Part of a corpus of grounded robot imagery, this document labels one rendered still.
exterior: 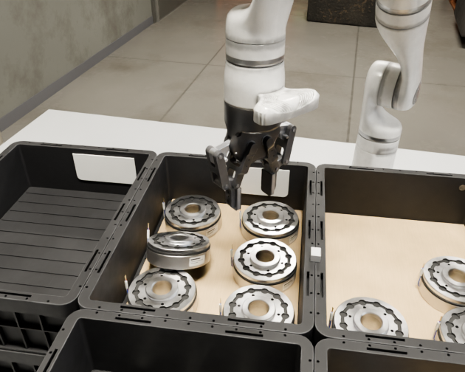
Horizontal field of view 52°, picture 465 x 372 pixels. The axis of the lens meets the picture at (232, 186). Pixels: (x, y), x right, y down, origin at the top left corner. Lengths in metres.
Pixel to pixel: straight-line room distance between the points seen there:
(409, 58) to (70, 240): 0.70
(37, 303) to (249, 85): 0.38
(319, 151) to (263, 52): 0.88
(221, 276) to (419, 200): 0.40
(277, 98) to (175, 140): 0.93
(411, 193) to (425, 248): 0.10
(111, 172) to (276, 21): 0.54
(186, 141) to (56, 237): 0.64
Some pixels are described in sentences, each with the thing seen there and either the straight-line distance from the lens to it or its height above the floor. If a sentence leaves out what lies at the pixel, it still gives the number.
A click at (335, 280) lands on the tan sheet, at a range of 0.81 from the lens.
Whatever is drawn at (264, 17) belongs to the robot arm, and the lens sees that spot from 0.54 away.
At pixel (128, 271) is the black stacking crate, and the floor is 0.86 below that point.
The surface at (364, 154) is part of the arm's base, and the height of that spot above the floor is 0.85.
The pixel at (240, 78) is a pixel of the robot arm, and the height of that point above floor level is 1.18.
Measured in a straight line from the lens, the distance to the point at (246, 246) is 0.81.
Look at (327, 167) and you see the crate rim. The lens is 0.90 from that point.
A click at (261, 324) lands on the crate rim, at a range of 0.61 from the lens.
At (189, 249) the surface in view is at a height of 0.89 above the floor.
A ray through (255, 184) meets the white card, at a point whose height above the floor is 0.88.
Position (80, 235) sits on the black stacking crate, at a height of 0.83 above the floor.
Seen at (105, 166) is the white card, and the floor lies 0.89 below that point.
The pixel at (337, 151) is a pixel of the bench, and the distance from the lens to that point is 1.43.
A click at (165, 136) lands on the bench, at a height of 0.70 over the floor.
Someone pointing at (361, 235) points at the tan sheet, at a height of 0.83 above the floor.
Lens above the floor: 1.39
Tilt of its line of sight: 34 degrees down
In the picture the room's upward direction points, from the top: straight up
